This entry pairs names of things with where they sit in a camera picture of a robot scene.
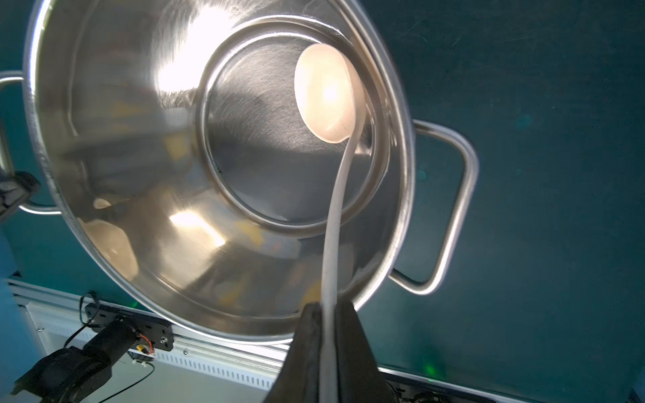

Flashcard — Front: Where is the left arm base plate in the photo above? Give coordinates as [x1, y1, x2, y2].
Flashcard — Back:
[83, 303, 174, 353]

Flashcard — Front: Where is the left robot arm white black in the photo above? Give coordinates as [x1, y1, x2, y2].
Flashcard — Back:
[1, 169, 141, 402]

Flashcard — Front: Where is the stainless steel pot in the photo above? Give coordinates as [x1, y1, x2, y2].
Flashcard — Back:
[1, 1, 479, 344]

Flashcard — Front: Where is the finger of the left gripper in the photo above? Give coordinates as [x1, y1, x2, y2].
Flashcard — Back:
[1, 171, 40, 222]

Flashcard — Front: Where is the beige plastic ladle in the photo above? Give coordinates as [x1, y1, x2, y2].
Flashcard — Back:
[294, 44, 368, 402]

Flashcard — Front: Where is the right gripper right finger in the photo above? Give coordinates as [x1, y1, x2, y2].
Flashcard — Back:
[334, 302, 397, 403]

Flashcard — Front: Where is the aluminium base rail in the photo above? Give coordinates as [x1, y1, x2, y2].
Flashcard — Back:
[7, 276, 530, 403]

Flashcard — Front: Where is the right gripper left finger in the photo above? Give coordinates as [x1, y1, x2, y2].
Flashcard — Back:
[264, 302, 323, 403]

